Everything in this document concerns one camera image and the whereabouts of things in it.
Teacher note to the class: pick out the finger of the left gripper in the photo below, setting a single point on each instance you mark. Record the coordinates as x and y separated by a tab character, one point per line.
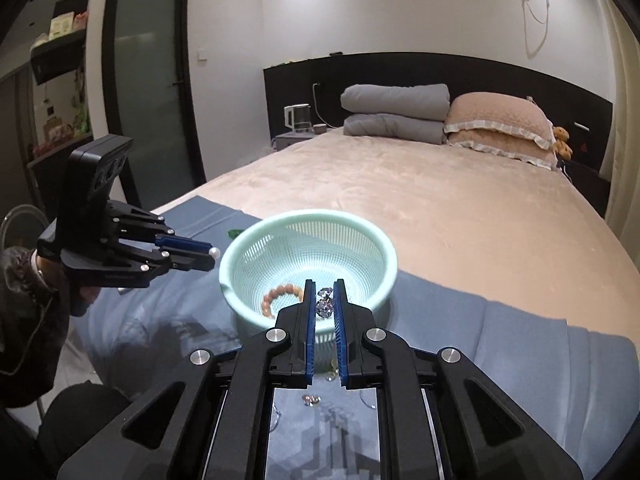
185	261
182	244

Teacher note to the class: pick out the white kettle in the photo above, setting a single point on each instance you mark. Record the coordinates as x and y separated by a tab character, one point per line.
297	117

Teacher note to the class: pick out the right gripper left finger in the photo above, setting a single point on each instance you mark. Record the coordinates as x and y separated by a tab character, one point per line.
209	417

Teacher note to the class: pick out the mint green plastic basket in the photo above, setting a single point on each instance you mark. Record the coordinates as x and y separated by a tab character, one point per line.
320	245

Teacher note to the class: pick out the nightstand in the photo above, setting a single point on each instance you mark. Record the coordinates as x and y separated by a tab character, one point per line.
285	140

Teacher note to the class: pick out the beige curtain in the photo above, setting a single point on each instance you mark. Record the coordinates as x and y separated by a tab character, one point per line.
622	215

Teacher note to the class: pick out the beige bedspread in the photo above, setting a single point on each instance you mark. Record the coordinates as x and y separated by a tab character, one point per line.
470	221

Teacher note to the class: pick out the brown teddy bear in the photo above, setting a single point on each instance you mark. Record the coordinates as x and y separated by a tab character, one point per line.
561	147

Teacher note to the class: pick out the blue cloth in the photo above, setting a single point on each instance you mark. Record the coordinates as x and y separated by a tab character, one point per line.
581	387

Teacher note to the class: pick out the gold drop earring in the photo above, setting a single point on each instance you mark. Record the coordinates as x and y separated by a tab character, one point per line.
331	374

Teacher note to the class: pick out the dark glass door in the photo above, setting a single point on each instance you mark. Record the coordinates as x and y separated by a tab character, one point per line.
147	97

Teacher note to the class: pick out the person left hand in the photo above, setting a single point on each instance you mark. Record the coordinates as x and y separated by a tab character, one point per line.
79	299

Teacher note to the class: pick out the black wall shelf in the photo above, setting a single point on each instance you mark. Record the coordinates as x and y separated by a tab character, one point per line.
64	47

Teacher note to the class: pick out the white pearl earring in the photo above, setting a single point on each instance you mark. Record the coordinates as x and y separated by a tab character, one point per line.
214	252

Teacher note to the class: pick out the grey folded blanket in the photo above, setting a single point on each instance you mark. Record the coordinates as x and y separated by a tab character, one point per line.
414	114

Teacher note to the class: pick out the silver hoop earring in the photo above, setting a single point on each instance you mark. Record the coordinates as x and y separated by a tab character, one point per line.
274	417
368	398

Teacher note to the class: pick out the pink ruffled pillow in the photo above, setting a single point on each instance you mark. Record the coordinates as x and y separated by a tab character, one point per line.
501	125

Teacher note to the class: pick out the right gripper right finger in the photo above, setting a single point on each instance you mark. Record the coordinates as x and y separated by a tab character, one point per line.
439	415

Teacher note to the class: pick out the black camera box left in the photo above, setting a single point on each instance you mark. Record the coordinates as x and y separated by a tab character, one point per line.
89	176

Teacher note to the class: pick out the black headboard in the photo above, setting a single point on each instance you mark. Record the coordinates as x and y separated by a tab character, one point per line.
321	81

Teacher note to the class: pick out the small crystal stud earring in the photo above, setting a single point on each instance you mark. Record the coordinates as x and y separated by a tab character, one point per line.
311	399

